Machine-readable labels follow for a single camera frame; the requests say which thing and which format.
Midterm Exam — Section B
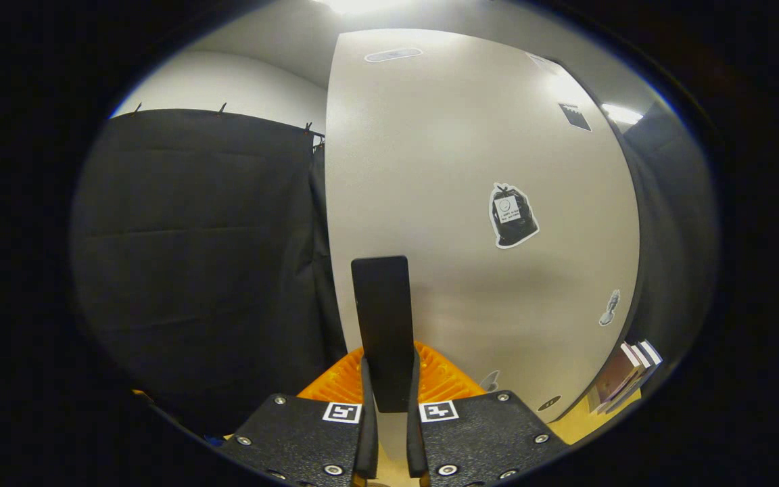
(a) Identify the white cabinet door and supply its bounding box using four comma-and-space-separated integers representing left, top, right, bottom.
325, 28, 642, 425

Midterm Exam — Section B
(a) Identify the ceiling light panel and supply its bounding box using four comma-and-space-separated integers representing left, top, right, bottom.
603, 103, 644, 126

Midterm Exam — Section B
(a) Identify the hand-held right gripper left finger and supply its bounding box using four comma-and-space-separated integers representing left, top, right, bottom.
217, 348, 381, 487

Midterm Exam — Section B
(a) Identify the black backdrop cloth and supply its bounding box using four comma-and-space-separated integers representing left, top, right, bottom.
70, 101, 722, 437

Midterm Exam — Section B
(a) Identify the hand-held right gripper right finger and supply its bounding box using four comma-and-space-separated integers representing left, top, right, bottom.
406, 342, 571, 487

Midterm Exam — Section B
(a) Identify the large twin ceiling light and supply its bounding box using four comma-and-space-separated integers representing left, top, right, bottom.
322, 0, 417, 16

